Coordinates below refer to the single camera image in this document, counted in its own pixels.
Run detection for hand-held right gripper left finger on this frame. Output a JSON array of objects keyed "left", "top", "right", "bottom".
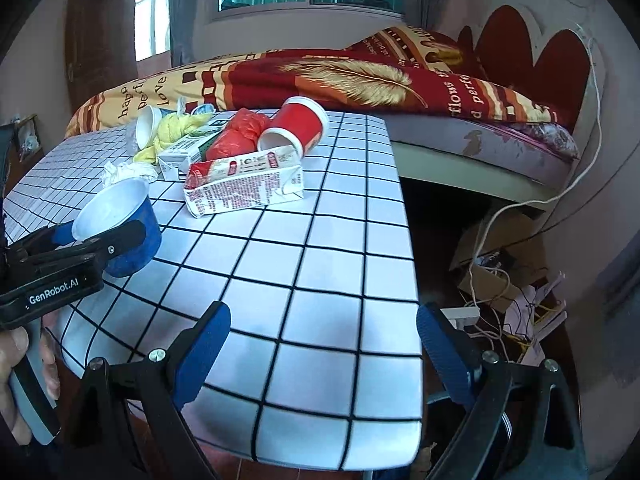
[{"left": 62, "top": 301, "right": 233, "bottom": 480}]

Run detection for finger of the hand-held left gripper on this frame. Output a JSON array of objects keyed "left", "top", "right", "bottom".
[
  {"left": 7, "top": 221, "right": 77, "bottom": 257},
  {"left": 5, "top": 220, "right": 147, "bottom": 281}
]

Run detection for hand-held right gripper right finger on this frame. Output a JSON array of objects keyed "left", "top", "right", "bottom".
[{"left": 416, "top": 302, "right": 591, "bottom": 480}]

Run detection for blue cup with white inside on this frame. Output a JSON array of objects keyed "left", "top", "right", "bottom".
[{"left": 71, "top": 177, "right": 163, "bottom": 278}]

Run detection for green and white carton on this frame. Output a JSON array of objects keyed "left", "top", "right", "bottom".
[{"left": 157, "top": 127, "right": 233, "bottom": 182}]

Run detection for yellow cloth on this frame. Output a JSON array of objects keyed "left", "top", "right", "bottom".
[{"left": 132, "top": 111, "right": 213, "bottom": 165}]

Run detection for person's left hand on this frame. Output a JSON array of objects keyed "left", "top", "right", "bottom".
[{"left": 0, "top": 326, "right": 62, "bottom": 447}]

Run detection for white power strip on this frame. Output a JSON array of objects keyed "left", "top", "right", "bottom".
[{"left": 440, "top": 307, "right": 481, "bottom": 329}]

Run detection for crumpled white tissue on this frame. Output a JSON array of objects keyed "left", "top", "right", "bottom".
[{"left": 101, "top": 160, "right": 158, "bottom": 191}]

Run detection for cardboard box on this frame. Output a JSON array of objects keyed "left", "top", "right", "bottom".
[{"left": 450, "top": 210, "right": 551, "bottom": 306}]

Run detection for pink paper scraps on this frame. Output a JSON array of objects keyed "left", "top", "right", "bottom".
[{"left": 504, "top": 272, "right": 568, "bottom": 367}]

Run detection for small white cup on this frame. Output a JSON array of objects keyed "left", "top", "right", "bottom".
[{"left": 135, "top": 105, "right": 163, "bottom": 152}]

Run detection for white grid tablecloth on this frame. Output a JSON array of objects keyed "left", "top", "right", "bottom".
[{"left": 2, "top": 108, "right": 425, "bottom": 472}]

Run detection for red and white carton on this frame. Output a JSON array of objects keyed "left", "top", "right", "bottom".
[{"left": 182, "top": 145, "right": 305, "bottom": 219}]

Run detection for red plastic bag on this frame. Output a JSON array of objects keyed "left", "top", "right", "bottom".
[{"left": 205, "top": 107, "right": 273, "bottom": 163}]

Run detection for brown wooden door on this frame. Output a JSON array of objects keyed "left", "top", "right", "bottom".
[{"left": 66, "top": 0, "right": 138, "bottom": 111}]

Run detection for purple bed mattress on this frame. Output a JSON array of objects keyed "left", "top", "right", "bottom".
[{"left": 387, "top": 110, "right": 581, "bottom": 207}]

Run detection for narrow window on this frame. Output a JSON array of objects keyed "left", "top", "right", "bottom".
[{"left": 134, "top": 0, "right": 171, "bottom": 59}]

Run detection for red paper cup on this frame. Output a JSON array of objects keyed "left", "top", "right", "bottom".
[{"left": 256, "top": 96, "right": 330, "bottom": 161}]

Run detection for floral pillow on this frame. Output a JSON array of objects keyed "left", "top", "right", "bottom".
[{"left": 515, "top": 122, "right": 581, "bottom": 161}]

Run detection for red and yellow printed blanket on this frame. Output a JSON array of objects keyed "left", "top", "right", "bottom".
[{"left": 65, "top": 25, "right": 566, "bottom": 137}]

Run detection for red and white headboard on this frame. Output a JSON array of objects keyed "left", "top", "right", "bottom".
[{"left": 457, "top": 2, "right": 616, "bottom": 241}]

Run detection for white cable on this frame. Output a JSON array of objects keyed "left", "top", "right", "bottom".
[{"left": 470, "top": 22, "right": 604, "bottom": 311}]

